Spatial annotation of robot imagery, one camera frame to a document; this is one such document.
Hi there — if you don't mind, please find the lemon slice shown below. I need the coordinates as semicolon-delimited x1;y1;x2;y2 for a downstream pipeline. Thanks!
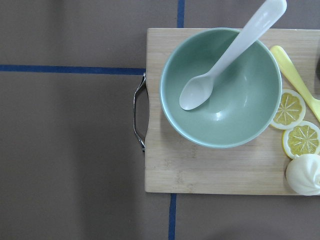
282;120;320;159
270;88;306;130

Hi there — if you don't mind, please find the wooden cutting board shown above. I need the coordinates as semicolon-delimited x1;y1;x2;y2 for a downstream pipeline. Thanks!
145;28;320;195

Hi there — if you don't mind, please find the upper lemon slice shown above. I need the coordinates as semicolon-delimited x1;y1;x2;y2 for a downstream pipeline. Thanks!
270;88;306;130

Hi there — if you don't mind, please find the metal cutting board handle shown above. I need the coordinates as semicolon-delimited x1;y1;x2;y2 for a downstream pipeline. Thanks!
132;72;147;153

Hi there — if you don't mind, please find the white plastic spoon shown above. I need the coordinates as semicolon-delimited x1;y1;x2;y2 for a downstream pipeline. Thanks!
179;0;287;111

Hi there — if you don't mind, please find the lower lemon slice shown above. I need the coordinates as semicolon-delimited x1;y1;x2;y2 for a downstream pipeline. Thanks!
282;120;320;159

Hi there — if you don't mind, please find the white steamed bun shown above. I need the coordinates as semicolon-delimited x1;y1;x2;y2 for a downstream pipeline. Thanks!
285;153;320;196

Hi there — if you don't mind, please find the green bowl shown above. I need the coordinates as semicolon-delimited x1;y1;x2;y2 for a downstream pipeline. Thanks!
159;28;282;149

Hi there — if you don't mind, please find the yellow plastic spoon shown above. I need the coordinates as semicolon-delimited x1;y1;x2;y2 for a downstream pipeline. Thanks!
270;45;320;122

